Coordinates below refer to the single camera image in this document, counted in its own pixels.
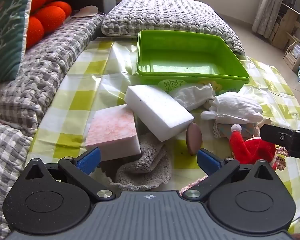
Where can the green plastic bin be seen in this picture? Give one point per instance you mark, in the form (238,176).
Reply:
(190,47)

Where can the beige curtain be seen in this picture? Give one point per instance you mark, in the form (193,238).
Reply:
(270,10)

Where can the brown makeup puff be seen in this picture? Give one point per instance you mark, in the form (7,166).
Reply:
(193,138)

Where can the grey knitted towel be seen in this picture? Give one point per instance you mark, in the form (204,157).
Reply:
(145,162)

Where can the pink sponge block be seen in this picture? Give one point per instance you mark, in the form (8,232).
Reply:
(110,130)

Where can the white sponge block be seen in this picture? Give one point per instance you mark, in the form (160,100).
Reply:
(160,110)

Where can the orange plush pillow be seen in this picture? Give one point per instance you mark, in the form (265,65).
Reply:
(50,17)

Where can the wooden shelf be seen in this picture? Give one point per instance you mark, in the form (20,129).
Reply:
(287,22)

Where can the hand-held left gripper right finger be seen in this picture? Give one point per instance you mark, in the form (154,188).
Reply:
(207,161)

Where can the grey quilted sofa cover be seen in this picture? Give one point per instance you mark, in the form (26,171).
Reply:
(40,67)

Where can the red santa plush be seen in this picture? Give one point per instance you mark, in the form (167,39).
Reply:
(250,150)

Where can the yellow-green checked tablecloth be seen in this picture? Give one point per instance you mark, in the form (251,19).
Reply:
(72,100)

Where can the grey quilted pillow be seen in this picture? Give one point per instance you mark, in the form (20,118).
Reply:
(165,15)

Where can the white scalloped cloth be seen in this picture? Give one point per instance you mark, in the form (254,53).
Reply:
(86,11)

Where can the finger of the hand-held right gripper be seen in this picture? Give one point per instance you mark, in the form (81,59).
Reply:
(285,140)

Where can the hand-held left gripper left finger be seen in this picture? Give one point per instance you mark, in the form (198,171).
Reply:
(88,158)

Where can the white cloth glove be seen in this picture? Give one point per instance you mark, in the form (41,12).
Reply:
(235,108)

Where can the teal coral-print cushion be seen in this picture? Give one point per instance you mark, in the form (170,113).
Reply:
(5,30)

